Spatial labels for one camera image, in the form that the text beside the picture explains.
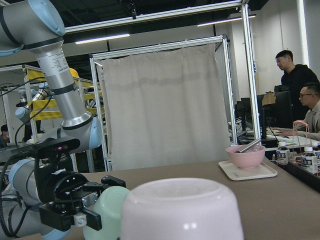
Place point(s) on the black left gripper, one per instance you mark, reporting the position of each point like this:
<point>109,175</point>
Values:
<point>66,197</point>

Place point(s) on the mint green plastic cup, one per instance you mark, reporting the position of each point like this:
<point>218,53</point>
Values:
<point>109,206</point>

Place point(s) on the pink plastic cup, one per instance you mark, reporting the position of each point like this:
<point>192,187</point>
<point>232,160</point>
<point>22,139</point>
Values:
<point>181,209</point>

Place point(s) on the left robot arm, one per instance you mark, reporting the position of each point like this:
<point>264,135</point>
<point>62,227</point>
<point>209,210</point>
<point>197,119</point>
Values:
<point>36,25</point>

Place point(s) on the beige curtain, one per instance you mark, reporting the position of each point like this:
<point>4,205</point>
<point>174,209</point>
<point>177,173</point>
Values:
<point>166,108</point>

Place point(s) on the cream serving tray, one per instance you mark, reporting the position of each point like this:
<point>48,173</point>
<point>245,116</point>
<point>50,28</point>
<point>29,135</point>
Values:
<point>235,173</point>

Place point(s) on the pink bowl with ice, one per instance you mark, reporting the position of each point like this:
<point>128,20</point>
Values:
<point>248,159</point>

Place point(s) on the metal tool with black tip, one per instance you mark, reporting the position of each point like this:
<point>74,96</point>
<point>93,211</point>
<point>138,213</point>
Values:
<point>249,145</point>

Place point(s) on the drink bottle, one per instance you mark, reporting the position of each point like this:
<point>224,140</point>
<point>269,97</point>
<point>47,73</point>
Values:
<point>282,154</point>
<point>316,151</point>
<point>309,160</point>

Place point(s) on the black monitor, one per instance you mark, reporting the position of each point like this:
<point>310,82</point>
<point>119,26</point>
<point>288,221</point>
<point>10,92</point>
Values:
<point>275,110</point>

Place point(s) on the standing man in black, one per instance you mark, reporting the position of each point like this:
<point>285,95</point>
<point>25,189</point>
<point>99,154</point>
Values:
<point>295,76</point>

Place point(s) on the seated man with glasses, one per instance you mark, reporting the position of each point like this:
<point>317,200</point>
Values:
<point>309,96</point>

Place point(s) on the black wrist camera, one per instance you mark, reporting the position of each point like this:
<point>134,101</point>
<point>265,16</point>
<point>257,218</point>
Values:
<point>51,146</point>

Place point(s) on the aluminium frame post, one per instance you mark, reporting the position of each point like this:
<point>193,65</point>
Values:
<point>250,67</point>

